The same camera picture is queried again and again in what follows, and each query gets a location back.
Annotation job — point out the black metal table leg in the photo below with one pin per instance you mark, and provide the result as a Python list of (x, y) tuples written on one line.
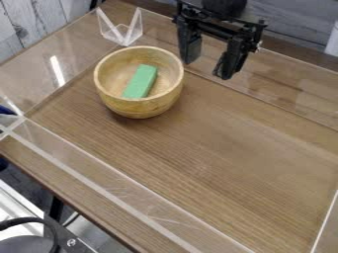
[(56, 209)]

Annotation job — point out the clear acrylic tray wall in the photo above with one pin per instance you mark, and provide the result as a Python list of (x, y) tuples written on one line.
[(135, 174)]

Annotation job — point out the brown wooden bowl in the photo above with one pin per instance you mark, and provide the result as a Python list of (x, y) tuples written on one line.
[(115, 70)]

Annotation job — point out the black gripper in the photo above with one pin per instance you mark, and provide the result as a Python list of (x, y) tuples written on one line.
[(231, 17)]

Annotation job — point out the blue object at left edge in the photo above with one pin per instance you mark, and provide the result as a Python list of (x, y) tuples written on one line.
[(5, 111)]

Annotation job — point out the clear acrylic corner bracket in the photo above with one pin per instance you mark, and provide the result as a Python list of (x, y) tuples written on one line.
[(120, 34)]

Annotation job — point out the black metal bracket with screw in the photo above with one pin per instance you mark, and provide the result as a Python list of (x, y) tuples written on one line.
[(68, 242)]

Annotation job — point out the green rectangular block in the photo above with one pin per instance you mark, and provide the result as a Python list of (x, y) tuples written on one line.
[(142, 82)]

